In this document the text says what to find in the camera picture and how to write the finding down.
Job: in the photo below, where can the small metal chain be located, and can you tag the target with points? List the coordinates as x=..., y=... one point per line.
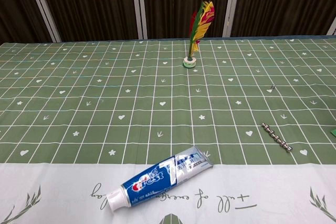
x=277, y=137

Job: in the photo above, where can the green grid tablecloth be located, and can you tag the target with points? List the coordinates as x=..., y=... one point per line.
x=147, y=98

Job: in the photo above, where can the colourful feather shuttlecock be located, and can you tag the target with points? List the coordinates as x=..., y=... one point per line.
x=202, y=24

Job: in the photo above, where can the blue Crest toothpaste tube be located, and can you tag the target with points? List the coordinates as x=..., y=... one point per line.
x=153, y=179

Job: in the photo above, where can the small metal nail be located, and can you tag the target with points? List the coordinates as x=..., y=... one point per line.
x=273, y=87

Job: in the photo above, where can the green card piece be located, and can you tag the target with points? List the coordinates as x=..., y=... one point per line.
x=333, y=132

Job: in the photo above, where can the white screen frame post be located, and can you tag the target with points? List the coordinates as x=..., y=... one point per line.
x=333, y=28
x=231, y=6
x=141, y=6
x=43, y=6

